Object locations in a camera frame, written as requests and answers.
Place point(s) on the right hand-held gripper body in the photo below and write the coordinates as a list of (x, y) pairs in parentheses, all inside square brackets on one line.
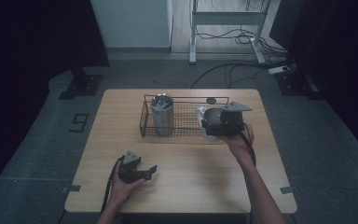
[(232, 123)]

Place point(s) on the stainless steel tumbler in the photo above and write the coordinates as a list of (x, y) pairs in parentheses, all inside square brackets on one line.
[(162, 115)]

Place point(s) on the dark curtain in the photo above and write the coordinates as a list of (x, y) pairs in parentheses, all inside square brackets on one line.
[(28, 62), (341, 46)]

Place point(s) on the grey tape piece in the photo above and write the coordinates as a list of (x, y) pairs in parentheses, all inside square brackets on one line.
[(286, 190), (72, 188)]

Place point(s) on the person's left hand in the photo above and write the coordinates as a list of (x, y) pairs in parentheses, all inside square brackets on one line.
[(122, 189)]

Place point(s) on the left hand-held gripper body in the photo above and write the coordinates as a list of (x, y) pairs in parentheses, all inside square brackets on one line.
[(130, 168)]

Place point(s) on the person's right hand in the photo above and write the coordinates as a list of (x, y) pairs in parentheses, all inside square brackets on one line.
[(240, 144)]

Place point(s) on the white power strip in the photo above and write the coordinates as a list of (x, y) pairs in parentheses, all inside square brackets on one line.
[(278, 69)]

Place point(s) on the black stand base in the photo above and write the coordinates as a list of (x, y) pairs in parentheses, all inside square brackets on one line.
[(84, 84), (295, 84)]

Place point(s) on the white cabinet panel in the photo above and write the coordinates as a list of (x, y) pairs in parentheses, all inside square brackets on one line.
[(133, 23)]

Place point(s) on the white metal desk frame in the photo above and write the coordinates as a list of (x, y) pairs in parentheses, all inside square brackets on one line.
[(227, 18)]

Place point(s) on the small black round disc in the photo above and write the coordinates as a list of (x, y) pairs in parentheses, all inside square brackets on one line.
[(211, 100)]

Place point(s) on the silver metal mug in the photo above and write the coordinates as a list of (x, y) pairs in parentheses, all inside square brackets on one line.
[(213, 115)]

